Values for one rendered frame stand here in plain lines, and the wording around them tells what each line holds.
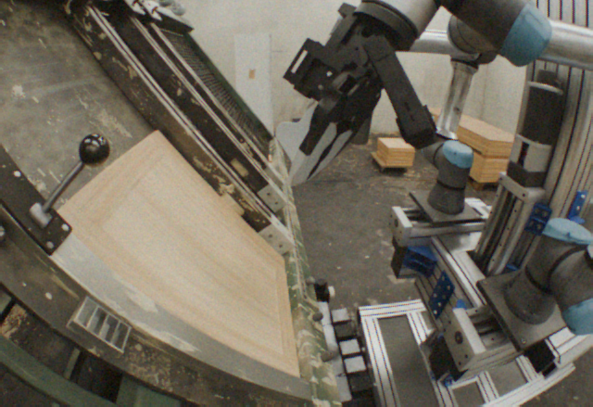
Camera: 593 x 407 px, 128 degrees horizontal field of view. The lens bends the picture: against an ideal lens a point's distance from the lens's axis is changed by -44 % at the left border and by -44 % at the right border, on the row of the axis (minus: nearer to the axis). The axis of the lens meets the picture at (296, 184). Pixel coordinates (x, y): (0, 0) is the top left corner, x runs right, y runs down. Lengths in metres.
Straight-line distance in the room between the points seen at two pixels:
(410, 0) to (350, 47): 0.08
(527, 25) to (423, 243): 0.84
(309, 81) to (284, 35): 5.61
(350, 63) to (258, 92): 4.26
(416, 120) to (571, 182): 0.67
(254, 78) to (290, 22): 1.92
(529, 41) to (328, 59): 0.22
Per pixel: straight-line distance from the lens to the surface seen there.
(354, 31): 0.29
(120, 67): 0.78
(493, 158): 4.09
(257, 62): 4.48
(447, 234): 1.04
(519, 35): 0.32
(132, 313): 0.36
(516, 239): 0.88
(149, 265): 0.44
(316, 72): 0.27
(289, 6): 5.99
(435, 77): 6.81
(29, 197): 0.36
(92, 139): 0.30
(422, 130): 0.23
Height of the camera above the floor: 1.49
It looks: 26 degrees down
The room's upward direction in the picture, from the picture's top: straight up
